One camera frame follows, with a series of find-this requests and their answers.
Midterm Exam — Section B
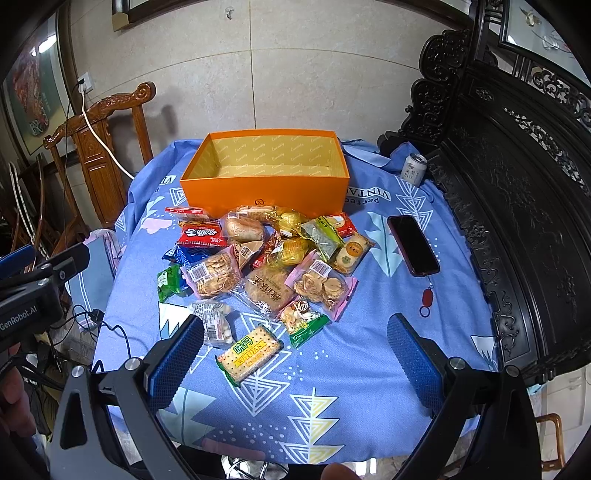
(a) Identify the clear white candy pack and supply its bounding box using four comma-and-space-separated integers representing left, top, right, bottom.
189, 299, 235, 349

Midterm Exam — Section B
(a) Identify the green yellow cracker pack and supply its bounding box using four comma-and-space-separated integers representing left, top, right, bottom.
215, 325, 283, 387

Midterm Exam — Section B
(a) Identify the small green snack pack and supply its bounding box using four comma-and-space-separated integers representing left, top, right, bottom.
156, 264, 188, 303

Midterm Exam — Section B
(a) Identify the clear round cracker pack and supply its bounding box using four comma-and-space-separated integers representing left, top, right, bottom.
181, 245, 242, 299

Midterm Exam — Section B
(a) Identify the blue snack bag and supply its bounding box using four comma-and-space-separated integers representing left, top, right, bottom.
161, 245, 209, 267

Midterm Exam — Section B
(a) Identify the brown bread clear pack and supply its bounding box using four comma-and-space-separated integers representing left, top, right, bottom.
230, 265, 296, 320

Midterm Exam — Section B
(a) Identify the green nut snack pack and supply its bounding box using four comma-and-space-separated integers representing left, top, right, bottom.
279, 297, 331, 349

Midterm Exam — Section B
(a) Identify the yellow pastry pack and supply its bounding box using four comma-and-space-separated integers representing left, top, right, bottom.
331, 233, 375, 275

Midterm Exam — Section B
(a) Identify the red chip bag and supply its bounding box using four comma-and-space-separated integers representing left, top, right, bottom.
177, 221, 228, 248

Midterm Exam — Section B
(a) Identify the brown triangular snack pack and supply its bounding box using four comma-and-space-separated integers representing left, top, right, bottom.
232, 240, 264, 270

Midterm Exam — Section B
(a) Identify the pink round cookie pack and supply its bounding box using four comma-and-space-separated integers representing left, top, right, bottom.
284, 251, 358, 322

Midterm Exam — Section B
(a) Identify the red edged clear pack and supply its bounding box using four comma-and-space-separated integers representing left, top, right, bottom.
164, 206, 211, 222

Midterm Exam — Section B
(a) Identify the round bun clear pack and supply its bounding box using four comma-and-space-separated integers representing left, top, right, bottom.
221, 212, 264, 243

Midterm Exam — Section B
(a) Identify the red biscuit pack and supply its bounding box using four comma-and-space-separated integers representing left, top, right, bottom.
325, 212, 358, 239

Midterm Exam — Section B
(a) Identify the green melon seed bag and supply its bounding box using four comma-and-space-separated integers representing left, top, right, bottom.
300, 216, 345, 262

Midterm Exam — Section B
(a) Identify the long bread clear pack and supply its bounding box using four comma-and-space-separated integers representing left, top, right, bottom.
235, 205, 276, 224

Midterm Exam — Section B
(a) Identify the person's left hand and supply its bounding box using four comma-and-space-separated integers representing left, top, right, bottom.
1, 368, 36, 438

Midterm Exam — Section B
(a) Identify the folded striped cloth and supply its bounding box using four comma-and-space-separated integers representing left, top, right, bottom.
66, 229, 121, 312

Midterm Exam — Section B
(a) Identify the black smartphone red case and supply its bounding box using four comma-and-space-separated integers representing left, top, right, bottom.
388, 215, 440, 277

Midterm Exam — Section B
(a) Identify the blue patterned tablecloth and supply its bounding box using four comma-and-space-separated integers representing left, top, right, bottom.
91, 138, 500, 466

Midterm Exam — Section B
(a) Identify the carved wooden chair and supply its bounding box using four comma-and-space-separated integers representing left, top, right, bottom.
43, 82, 156, 228

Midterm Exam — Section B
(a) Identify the white beverage can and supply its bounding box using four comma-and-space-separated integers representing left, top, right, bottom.
400, 153, 428, 187

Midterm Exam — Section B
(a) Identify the orange cardboard box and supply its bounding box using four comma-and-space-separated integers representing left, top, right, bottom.
180, 129, 349, 218

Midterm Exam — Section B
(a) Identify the dark carved wooden furniture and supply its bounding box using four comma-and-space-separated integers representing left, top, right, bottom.
378, 1, 590, 385

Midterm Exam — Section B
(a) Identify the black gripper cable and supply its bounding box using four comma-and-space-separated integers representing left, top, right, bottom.
48, 303, 136, 375

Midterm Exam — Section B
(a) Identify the framed painting left wall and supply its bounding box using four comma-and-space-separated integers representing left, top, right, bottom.
2, 15, 68, 158

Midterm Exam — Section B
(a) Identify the white power cable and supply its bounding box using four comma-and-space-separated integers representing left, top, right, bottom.
79, 82, 136, 181

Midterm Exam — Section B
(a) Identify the wall socket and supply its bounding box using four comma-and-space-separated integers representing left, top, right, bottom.
77, 72, 94, 95

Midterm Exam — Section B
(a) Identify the framed picture top wall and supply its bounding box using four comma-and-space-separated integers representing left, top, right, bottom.
111, 0, 202, 32

